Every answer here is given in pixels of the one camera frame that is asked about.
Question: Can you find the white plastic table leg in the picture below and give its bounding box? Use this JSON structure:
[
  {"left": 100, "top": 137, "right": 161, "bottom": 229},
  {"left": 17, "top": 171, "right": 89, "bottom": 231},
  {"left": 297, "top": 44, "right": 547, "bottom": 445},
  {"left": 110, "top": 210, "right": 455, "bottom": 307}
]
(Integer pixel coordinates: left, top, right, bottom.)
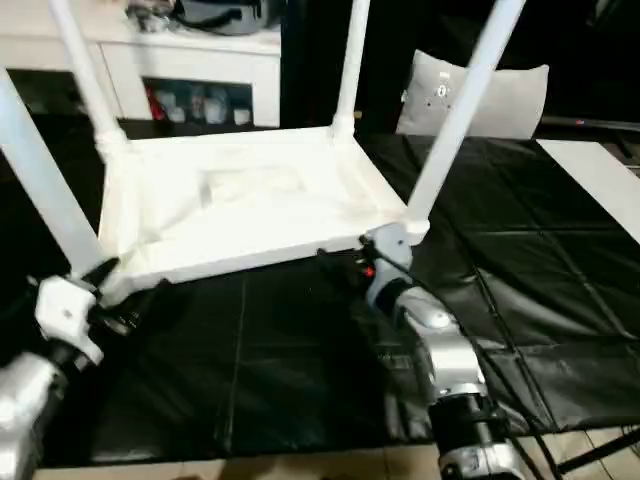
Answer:
[
  {"left": 329, "top": 0, "right": 372, "bottom": 139},
  {"left": 0, "top": 64, "right": 114, "bottom": 281},
  {"left": 47, "top": 0, "right": 129, "bottom": 151},
  {"left": 405, "top": 0, "right": 529, "bottom": 246}
]

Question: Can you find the white flat board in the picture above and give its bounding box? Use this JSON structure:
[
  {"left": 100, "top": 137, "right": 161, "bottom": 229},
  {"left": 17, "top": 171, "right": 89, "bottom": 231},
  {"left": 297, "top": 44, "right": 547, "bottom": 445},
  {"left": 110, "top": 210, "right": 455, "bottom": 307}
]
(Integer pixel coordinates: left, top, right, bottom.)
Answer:
[{"left": 537, "top": 139, "right": 640, "bottom": 239}]

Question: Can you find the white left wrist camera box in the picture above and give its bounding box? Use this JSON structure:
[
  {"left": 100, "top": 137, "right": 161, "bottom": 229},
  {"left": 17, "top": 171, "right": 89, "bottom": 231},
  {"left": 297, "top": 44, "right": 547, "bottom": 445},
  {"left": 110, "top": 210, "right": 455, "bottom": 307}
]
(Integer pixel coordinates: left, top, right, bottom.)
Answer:
[{"left": 35, "top": 277, "right": 106, "bottom": 369}]

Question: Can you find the grey cushion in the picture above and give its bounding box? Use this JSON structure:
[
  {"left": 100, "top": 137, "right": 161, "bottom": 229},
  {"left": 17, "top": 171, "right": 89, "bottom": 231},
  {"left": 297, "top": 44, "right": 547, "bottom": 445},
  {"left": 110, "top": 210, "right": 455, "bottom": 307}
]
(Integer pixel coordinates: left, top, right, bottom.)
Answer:
[{"left": 397, "top": 49, "right": 550, "bottom": 140}]

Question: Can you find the grey helmet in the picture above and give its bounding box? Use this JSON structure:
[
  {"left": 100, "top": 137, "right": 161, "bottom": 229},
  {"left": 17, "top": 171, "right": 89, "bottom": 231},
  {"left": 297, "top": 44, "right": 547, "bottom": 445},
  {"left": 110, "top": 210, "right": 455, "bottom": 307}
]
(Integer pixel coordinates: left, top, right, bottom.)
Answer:
[{"left": 177, "top": 0, "right": 274, "bottom": 36}]

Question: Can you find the black metal frame bar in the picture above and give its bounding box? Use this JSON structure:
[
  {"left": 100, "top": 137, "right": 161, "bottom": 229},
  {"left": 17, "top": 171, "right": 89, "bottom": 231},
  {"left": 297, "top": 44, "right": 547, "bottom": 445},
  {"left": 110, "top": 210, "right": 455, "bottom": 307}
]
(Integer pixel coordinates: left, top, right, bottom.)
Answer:
[{"left": 557, "top": 429, "right": 640, "bottom": 474}]

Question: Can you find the black work mat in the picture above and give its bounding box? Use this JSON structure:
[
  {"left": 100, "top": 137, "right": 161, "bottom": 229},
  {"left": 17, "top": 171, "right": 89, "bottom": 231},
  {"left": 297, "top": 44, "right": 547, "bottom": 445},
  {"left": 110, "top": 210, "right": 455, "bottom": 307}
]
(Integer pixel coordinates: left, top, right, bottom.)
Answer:
[{"left": 0, "top": 117, "right": 640, "bottom": 469}]

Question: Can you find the white glass-door cabinet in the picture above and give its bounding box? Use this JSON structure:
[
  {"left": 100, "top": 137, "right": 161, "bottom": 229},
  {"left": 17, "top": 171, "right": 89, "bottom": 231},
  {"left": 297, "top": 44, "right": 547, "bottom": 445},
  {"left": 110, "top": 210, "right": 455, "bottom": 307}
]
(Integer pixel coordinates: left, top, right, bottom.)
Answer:
[{"left": 0, "top": 0, "right": 282, "bottom": 129}]

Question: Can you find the dark tangled cable bundle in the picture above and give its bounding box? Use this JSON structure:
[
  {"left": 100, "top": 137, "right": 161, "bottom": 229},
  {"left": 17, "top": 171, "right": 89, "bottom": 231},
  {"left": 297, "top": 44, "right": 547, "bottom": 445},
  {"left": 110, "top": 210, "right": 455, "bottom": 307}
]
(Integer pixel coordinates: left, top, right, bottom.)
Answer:
[{"left": 127, "top": 0, "right": 176, "bottom": 31}]

